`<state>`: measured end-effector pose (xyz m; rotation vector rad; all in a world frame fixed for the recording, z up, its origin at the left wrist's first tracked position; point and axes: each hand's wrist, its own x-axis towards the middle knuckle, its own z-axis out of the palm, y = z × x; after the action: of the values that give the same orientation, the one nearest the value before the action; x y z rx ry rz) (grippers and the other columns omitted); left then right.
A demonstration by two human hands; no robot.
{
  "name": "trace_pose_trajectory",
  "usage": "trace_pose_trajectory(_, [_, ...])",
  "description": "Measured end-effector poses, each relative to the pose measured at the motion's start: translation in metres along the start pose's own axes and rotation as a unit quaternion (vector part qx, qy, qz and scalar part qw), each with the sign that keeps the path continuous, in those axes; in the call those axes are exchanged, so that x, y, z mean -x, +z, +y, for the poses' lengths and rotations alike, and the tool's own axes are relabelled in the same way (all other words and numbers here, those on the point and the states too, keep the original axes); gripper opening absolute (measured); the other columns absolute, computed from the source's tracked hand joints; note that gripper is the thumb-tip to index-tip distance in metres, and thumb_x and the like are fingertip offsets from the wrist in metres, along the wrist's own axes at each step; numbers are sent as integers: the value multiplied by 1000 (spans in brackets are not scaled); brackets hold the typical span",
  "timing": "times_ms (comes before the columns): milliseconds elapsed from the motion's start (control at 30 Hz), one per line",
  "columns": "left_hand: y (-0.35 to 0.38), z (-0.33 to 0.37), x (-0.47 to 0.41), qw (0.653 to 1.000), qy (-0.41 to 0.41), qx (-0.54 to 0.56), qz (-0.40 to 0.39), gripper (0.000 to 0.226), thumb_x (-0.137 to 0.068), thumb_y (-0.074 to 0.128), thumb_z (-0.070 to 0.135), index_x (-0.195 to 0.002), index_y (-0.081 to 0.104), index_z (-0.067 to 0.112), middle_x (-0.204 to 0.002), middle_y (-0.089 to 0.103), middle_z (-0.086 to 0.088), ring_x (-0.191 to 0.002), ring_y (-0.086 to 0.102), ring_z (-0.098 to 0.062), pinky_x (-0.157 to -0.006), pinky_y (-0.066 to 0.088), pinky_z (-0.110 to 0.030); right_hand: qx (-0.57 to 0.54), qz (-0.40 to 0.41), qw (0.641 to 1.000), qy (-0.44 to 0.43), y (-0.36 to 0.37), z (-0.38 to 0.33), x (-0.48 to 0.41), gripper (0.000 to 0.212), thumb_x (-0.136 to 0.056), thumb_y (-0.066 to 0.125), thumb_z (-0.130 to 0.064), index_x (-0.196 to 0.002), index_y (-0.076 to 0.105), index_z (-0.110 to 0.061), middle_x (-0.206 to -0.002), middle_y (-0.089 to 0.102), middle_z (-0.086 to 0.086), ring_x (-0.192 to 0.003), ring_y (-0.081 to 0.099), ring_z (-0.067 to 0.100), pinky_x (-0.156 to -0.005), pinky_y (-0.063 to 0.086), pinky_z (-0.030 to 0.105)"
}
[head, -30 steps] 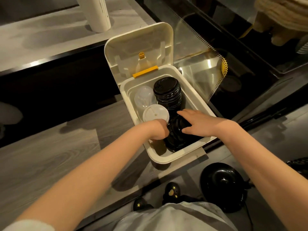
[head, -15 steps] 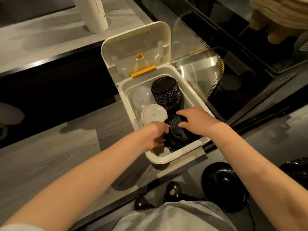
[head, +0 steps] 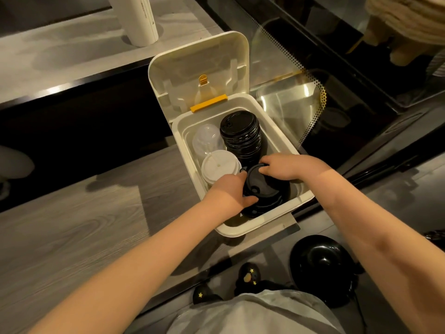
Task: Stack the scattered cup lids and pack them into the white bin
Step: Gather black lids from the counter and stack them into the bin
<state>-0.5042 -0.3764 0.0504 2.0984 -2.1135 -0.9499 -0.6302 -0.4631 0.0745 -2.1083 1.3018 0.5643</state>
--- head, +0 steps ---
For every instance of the grey bar counter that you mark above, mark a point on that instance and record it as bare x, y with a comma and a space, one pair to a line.
69, 52

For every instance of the black star slipper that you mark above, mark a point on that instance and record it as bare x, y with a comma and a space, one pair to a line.
248, 276
205, 295

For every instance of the person's right forearm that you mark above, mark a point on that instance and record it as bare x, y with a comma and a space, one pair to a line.
389, 240

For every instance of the tall stack of black lids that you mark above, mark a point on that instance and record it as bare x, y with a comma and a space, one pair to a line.
241, 135

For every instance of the tall white paper cup stack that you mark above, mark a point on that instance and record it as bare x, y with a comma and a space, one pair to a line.
135, 20

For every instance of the person's left hand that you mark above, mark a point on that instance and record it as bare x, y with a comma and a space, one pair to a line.
226, 198

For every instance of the person's white shirt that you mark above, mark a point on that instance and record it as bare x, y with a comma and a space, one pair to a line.
253, 314

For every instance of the black cup lid with plug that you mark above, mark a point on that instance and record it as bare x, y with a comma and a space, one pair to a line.
271, 193

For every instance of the stack of white lids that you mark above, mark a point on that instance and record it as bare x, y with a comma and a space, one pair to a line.
219, 166

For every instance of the grey wooden table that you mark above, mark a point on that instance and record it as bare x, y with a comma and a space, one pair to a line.
69, 222

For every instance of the white plastic storage bin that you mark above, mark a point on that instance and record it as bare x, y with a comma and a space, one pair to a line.
194, 66

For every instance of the person's right hand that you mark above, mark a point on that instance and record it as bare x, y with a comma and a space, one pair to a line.
295, 166

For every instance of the person's left forearm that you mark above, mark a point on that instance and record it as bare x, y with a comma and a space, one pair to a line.
132, 274

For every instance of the stack of clear lids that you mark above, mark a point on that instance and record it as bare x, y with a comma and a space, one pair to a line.
207, 140

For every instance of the black round base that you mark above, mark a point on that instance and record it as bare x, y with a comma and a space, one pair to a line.
436, 238
323, 267

